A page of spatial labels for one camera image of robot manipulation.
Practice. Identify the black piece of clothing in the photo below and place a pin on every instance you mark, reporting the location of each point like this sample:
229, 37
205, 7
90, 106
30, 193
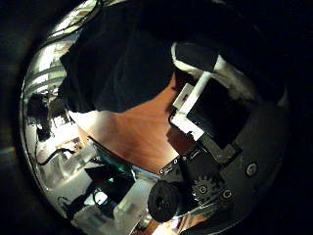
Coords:
120, 58

